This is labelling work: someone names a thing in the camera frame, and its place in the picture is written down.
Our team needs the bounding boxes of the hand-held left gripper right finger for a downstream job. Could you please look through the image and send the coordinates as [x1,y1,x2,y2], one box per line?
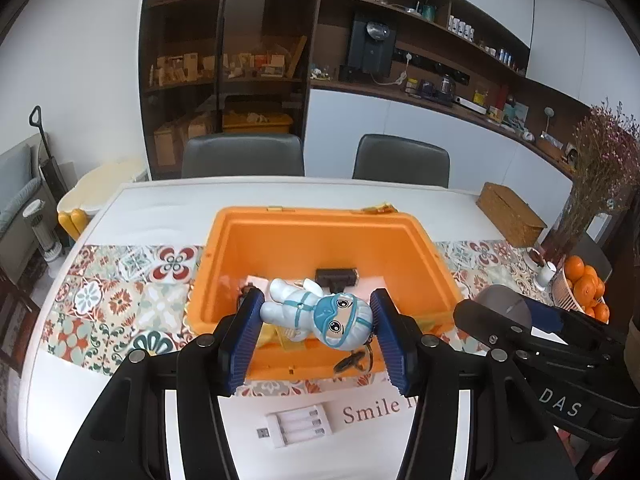
[372,289,576,480]

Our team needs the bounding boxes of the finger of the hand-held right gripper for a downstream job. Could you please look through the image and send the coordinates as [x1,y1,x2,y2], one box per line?
[522,299,626,348]
[452,299,538,357]

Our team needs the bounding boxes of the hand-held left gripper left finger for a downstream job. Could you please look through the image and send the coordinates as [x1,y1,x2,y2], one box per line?
[55,290,266,480]

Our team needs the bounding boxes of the blue white figurine keychain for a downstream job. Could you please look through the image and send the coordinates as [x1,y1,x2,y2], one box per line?
[260,277,375,376]

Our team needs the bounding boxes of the orange plastic box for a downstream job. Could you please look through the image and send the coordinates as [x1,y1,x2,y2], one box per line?
[187,205,463,381]

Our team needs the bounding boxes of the pink fruit basket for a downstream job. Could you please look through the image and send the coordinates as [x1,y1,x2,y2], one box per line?
[550,265,611,326]

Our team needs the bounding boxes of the pile of oranges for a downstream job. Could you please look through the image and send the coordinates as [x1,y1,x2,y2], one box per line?
[562,255,611,323]

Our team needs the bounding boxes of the glass vase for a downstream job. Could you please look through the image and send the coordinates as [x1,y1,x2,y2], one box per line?
[541,195,608,266]

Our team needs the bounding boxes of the black rectangular gadget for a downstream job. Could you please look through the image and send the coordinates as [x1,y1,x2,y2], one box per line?
[315,267,358,293]

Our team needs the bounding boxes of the white battery charger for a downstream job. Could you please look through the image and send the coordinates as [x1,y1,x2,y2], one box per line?
[257,402,336,450]

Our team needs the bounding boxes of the brown woven tissue box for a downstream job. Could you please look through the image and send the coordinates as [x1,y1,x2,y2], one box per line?
[476,181,548,248]

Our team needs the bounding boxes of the white tile patterned tablecloth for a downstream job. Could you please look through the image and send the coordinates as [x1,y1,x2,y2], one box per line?
[20,177,621,480]

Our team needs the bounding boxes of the dried pink flower bouquet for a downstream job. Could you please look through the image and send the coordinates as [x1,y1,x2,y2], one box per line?
[570,102,640,221]

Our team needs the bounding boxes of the grey upholstered chair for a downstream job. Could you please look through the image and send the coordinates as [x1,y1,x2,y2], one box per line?
[352,133,451,188]
[181,133,306,179]

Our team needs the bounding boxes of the yellow chair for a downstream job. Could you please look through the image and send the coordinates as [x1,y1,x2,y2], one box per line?
[57,207,93,241]

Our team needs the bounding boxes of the cream fleece cushion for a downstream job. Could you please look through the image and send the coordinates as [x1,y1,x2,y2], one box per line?
[57,156,148,211]

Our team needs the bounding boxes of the orange storage bin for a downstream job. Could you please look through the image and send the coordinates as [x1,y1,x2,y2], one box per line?
[221,110,294,136]

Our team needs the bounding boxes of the dark wooden chair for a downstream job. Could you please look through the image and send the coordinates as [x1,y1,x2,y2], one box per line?
[0,265,41,376]

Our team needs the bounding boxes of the white base cabinet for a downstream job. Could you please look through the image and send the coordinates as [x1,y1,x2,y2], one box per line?
[307,85,576,196]

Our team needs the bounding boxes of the white tower fan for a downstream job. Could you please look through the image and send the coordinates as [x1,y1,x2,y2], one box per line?
[22,199,63,261]

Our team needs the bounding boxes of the black upright vacuum cleaner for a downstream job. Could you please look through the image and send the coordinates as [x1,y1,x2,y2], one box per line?
[28,106,68,211]

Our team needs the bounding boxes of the grey sofa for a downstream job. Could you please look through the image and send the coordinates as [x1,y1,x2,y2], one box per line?
[0,142,46,281]

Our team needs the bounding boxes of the row of white bottles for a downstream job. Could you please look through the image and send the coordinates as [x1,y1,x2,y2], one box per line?
[447,15,476,41]

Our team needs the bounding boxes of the black coffee machine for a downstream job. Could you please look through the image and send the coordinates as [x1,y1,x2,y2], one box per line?
[347,9,398,75]

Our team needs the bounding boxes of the dark glass door cabinet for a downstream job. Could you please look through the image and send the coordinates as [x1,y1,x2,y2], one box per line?
[137,0,326,181]

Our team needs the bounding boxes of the wooden wall shelf unit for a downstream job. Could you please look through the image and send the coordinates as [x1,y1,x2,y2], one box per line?
[310,0,591,181]

